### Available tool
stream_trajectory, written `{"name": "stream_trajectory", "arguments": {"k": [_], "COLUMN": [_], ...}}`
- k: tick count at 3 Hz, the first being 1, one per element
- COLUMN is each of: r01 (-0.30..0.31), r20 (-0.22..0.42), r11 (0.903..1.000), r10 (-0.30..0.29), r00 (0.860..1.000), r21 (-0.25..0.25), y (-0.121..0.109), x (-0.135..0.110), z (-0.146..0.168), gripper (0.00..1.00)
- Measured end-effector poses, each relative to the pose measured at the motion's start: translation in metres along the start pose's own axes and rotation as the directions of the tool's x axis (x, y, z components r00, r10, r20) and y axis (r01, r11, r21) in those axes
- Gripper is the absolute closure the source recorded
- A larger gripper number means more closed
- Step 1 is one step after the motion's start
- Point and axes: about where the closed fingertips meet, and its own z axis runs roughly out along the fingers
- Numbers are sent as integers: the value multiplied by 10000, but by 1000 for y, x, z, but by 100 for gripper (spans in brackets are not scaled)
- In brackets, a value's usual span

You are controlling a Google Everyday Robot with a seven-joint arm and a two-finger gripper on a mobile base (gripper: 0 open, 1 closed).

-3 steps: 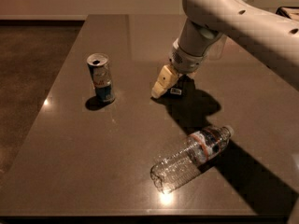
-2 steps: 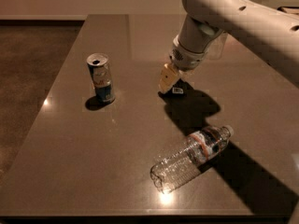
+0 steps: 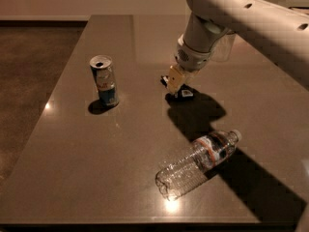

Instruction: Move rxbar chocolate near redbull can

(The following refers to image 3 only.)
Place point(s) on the red bull can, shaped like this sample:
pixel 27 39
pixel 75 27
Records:
pixel 104 77

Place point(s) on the black rxbar chocolate wrapper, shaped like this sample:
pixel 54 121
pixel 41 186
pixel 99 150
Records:
pixel 183 94

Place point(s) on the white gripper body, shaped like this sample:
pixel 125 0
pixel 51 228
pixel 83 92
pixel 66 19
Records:
pixel 192 59

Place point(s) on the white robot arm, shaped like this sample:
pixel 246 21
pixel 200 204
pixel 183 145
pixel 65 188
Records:
pixel 281 34

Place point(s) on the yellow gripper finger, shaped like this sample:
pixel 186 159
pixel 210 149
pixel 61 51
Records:
pixel 177 77

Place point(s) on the clear plastic water bottle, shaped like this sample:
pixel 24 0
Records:
pixel 190 172

